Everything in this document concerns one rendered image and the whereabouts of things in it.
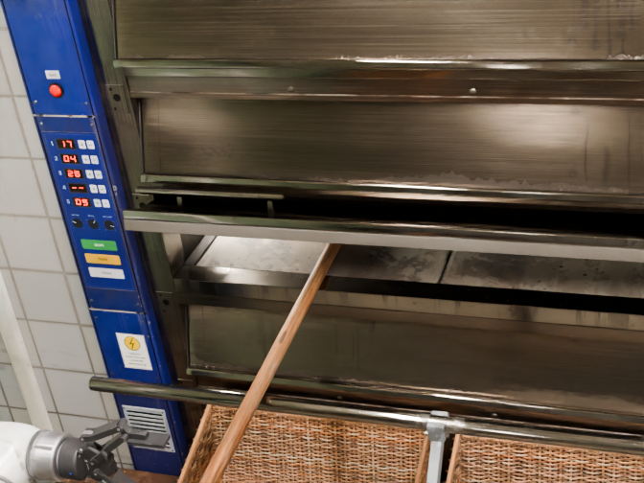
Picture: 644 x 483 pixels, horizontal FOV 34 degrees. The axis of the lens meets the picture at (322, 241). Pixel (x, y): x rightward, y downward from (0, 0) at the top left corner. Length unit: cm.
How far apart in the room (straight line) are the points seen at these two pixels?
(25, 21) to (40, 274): 67
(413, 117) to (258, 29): 34
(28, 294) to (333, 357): 79
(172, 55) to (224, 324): 68
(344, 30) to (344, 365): 80
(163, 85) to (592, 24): 86
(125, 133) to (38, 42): 26
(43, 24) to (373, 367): 102
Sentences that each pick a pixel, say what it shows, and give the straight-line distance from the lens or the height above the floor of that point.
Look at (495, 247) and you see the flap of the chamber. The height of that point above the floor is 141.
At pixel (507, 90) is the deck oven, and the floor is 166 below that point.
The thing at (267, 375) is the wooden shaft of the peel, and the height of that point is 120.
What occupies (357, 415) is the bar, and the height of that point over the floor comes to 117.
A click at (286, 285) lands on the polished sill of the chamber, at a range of 235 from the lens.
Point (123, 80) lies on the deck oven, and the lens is 225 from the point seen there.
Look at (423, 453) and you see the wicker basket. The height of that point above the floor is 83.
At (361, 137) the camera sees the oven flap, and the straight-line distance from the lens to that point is 210.
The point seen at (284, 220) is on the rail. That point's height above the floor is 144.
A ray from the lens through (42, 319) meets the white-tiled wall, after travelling 273.
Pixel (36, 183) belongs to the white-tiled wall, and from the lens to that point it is 249.
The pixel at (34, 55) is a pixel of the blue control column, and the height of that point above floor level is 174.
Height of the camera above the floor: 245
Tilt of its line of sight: 31 degrees down
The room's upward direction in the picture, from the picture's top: 8 degrees counter-clockwise
